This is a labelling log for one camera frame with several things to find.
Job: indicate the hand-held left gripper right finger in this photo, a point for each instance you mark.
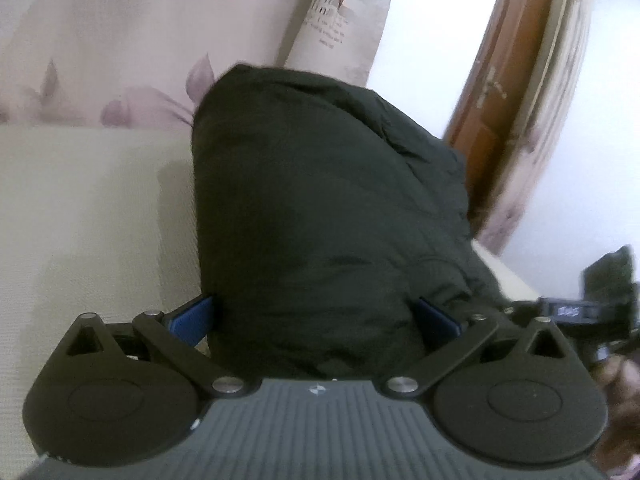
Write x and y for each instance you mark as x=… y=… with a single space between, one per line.
x=437 y=317

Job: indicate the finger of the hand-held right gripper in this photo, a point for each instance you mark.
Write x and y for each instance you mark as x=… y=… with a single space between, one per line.
x=565 y=310

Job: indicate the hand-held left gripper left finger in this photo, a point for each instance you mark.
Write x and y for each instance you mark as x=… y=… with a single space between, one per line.
x=192 y=320

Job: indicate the black padded jacket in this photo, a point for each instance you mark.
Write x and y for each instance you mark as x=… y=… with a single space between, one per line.
x=320 y=210

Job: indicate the person's right hand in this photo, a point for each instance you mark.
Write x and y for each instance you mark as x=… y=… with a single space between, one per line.
x=622 y=390

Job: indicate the cream bed sheet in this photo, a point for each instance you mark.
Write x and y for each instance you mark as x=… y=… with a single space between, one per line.
x=90 y=230

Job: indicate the brown wooden door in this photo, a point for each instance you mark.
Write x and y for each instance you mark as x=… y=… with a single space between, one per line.
x=555 y=110
x=495 y=40

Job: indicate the pink floral curtain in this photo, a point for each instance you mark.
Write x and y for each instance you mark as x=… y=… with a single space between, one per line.
x=125 y=35

